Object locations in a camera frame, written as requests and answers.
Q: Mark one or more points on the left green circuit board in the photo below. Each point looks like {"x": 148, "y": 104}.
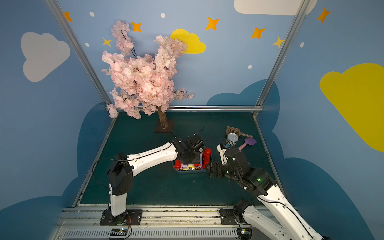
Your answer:
{"x": 118, "y": 234}

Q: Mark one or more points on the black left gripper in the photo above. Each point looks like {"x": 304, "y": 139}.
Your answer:
{"x": 188, "y": 156}

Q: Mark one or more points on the purple spatula with pink handle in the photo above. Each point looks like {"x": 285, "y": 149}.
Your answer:
{"x": 248, "y": 142}

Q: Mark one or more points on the silver pull-tab tin can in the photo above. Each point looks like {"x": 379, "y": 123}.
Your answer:
{"x": 232, "y": 138}

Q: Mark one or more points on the teal plastic storage box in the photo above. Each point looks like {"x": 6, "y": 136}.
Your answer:
{"x": 193, "y": 172}

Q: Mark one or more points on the right green circuit board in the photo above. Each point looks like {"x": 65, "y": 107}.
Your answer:
{"x": 244, "y": 233}

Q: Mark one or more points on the aluminium frame rail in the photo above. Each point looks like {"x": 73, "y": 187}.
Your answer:
{"x": 215, "y": 108}

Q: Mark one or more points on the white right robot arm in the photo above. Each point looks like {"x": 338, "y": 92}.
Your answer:
{"x": 289, "y": 224}

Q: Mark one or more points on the brown plastic litter scoop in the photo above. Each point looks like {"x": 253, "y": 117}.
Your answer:
{"x": 232, "y": 130}

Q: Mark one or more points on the red flashlight group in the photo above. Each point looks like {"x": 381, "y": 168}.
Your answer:
{"x": 177, "y": 165}

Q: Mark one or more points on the pink blossom artificial tree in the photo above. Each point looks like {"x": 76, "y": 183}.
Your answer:
{"x": 144, "y": 85}

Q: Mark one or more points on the purple flashlight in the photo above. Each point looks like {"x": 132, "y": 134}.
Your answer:
{"x": 191, "y": 167}

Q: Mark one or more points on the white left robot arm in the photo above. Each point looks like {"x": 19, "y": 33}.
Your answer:
{"x": 122, "y": 171}

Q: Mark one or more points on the green circuit board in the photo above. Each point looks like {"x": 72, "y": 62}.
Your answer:
{"x": 118, "y": 234}
{"x": 244, "y": 233}

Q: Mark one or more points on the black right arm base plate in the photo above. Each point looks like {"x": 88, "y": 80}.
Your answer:
{"x": 229, "y": 217}

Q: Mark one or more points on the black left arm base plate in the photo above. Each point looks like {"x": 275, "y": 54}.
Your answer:
{"x": 129, "y": 217}

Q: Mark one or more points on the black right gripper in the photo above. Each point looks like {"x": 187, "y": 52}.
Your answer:
{"x": 218, "y": 170}

